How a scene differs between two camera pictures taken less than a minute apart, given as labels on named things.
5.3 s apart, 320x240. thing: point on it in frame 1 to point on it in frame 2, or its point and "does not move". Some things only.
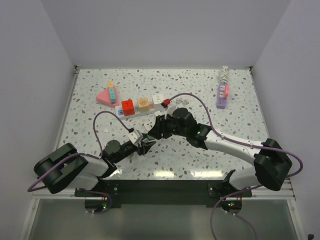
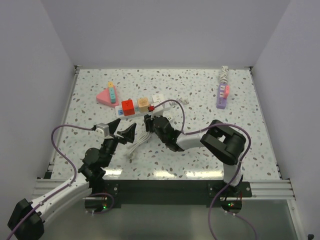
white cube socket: [158, 98] does not move
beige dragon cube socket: [143, 104] does not move
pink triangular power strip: [104, 97] does not move
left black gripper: [144, 146] to [127, 134]
